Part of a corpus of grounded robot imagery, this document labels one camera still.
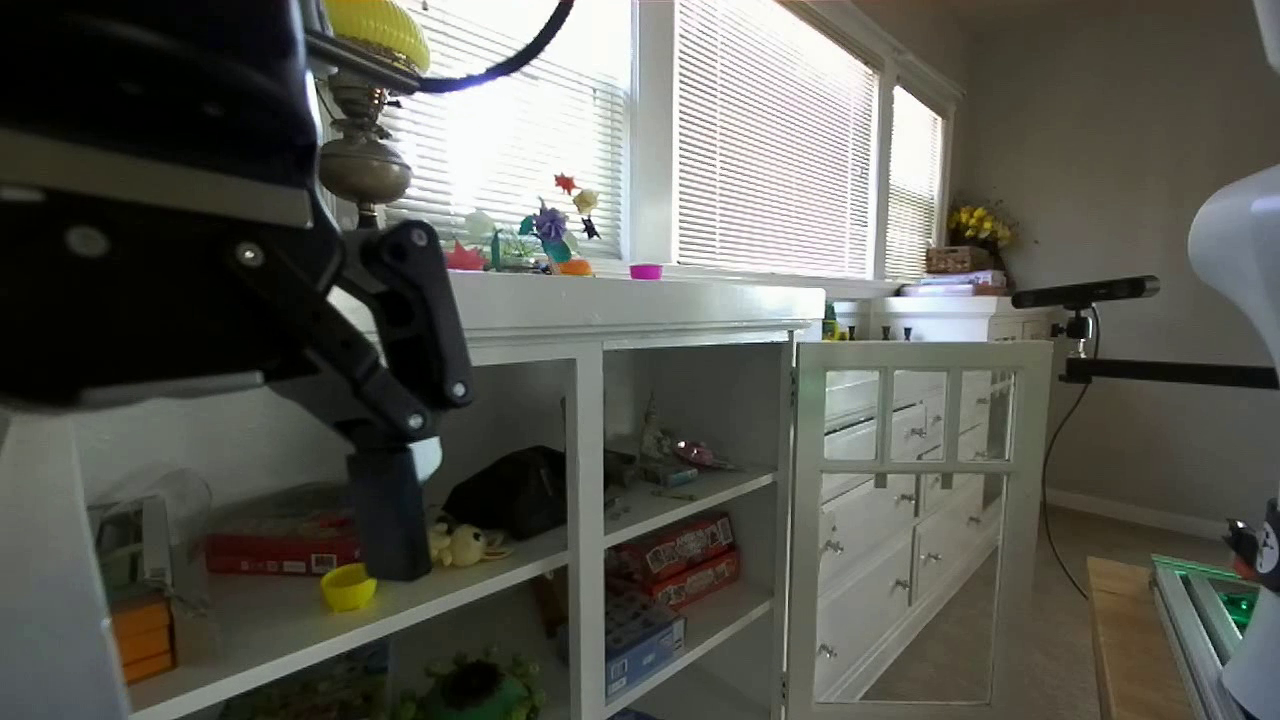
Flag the white glass-paned cabinet door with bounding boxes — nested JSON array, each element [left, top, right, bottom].
[[0, 398, 134, 720], [786, 335, 1059, 720]]

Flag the black robot base connector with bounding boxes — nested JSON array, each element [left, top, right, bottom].
[[1220, 498, 1280, 598]]

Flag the white wooden cabinet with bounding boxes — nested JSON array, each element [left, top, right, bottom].
[[0, 263, 834, 720]]

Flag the pale yellow toy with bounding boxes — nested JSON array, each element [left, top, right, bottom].
[[424, 516, 514, 574]]

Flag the small yellow cup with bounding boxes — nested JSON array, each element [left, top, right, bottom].
[[317, 561, 384, 619]]

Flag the flat red box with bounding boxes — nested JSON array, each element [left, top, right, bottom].
[[200, 520, 363, 582]]

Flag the clear packaged toy box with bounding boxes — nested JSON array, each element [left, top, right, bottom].
[[83, 481, 190, 614]]

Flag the yellow shade brass lamp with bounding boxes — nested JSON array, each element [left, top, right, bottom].
[[317, 0, 435, 232]]

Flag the small red toy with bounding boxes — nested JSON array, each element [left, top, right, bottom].
[[442, 242, 492, 275]]

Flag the small orange box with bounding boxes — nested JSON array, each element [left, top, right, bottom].
[[109, 598, 185, 688]]

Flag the dark blue box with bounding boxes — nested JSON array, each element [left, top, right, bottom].
[[604, 604, 692, 700]]

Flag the teal glass jar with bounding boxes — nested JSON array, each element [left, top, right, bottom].
[[458, 210, 544, 275]]

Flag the colourful paper flowers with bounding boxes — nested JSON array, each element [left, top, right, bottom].
[[517, 169, 609, 273]]

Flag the white window blind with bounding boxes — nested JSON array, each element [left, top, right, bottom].
[[674, 0, 885, 279], [384, 0, 634, 247], [890, 81, 949, 279]]

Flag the white dresser with knobs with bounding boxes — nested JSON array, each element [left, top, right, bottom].
[[811, 289, 1025, 704]]

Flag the stack of books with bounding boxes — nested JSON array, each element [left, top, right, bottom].
[[893, 268, 1014, 300]]

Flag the yellow flower bouquet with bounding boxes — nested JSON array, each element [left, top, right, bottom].
[[944, 195, 1021, 275]]

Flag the light wooden board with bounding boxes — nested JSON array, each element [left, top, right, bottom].
[[1085, 552, 1204, 720]]

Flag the green lit metal plate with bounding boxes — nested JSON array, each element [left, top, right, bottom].
[[1147, 552, 1266, 720]]

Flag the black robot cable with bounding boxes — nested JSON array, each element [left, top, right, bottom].
[[302, 0, 581, 96]]

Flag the black stereo camera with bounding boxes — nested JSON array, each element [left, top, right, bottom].
[[1009, 273, 1164, 315]]

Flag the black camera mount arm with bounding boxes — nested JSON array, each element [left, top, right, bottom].
[[1058, 305, 1280, 398]]

